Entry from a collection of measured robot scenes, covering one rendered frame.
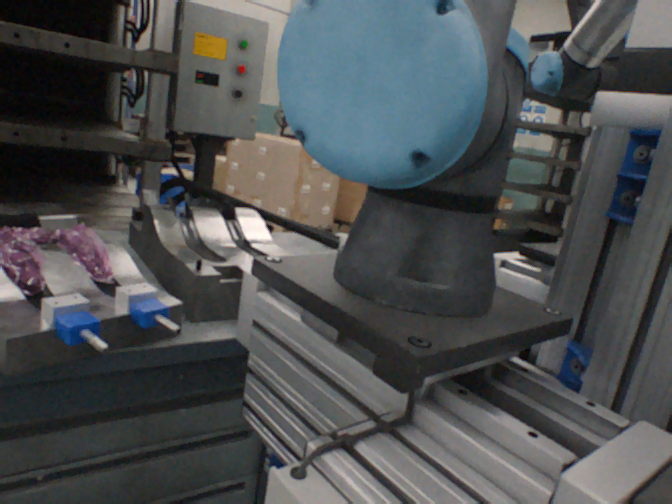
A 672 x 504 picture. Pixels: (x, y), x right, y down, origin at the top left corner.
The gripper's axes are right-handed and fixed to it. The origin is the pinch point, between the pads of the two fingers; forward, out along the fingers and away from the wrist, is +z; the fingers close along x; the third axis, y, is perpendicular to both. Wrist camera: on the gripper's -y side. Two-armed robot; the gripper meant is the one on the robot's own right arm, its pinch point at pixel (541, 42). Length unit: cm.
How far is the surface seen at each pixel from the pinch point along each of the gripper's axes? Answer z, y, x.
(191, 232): -10, 45, -86
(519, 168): 534, 94, 349
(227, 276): -29, 49, -79
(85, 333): -54, 47, -98
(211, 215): -3, 42, -82
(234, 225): -4, 45, -77
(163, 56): 35, 5, -94
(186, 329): -38, 54, -86
